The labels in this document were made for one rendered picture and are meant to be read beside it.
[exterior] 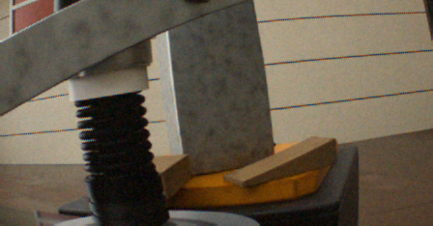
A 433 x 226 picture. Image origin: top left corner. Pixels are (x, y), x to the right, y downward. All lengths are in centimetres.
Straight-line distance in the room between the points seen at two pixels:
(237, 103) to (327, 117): 539
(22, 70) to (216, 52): 85
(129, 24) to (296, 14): 620
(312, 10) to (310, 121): 130
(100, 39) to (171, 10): 6
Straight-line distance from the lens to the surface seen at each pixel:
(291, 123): 663
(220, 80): 117
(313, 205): 95
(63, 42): 37
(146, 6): 40
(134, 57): 42
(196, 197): 105
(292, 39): 657
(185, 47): 116
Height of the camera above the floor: 98
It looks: 3 degrees down
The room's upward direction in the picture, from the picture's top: 7 degrees counter-clockwise
